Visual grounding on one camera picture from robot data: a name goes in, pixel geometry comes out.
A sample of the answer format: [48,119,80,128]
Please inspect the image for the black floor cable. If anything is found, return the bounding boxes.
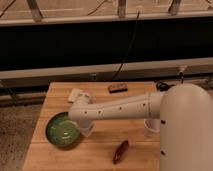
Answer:
[155,71,185,92]

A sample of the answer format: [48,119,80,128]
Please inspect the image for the white sponge block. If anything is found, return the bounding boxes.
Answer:
[68,88,82,103]

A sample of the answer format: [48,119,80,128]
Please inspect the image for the green ceramic bowl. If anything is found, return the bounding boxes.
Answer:
[45,112,80,147]

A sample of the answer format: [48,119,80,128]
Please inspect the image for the white plastic cup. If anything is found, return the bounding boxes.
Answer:
[144,119,160,136]

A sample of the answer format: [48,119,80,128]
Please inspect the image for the brown wooden block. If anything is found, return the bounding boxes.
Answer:
[108,84,128,93]

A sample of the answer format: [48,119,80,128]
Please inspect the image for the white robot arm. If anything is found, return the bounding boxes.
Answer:
[68,83,213,171]

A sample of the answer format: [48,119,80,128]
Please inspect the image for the black hanging cable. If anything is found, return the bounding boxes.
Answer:
[111,9,141,81]

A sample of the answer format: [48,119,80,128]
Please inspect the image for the dark red chili pepper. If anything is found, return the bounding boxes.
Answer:
[113,140,129,164]

